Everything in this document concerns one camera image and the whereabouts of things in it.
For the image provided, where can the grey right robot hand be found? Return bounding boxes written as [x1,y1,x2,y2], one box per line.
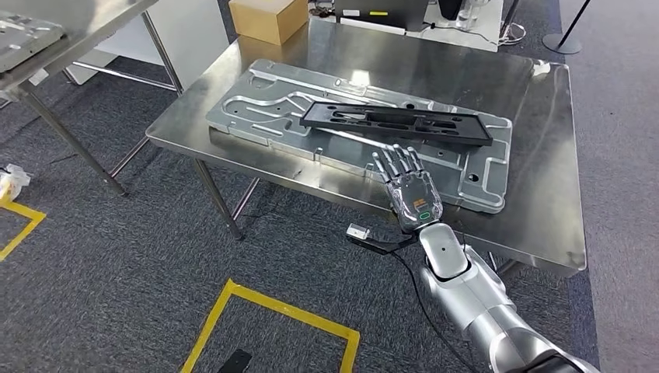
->
[371,143,445,235]

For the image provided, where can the black plastic frame part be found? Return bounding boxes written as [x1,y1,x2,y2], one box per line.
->
[298,100,495,148]

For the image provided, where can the stainless steel workbench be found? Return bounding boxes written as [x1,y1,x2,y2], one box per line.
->
[145,17,588,280]

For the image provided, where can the white desk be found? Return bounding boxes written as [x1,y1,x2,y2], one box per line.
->
[309,0,506,54]

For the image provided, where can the stamped metal panel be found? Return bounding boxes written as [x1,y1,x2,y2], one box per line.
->
[0,10,67,74]
[205,58,514,215]

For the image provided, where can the black stanchion with round base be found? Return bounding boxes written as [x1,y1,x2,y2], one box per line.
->
[541,0,594,56]

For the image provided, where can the brown cardboard box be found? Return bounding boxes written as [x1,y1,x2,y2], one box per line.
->
[228,0,310,47]

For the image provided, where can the steel side table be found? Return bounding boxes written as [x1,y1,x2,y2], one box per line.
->
[0,0,184,197]

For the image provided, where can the yellow floor tape square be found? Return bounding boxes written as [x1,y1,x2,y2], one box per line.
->
[0,197,48,263]

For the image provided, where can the crumpled clear plastic bag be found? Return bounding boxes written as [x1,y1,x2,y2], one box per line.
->
[0,162,33,202]

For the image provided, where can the black camera mounting bracket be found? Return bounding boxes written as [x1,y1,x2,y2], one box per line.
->
[347,234,419,257]

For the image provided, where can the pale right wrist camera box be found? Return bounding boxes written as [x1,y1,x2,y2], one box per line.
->
[345,222,372,242]

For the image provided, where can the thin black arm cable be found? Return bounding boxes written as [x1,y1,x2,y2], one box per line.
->
[390,246,481,373]

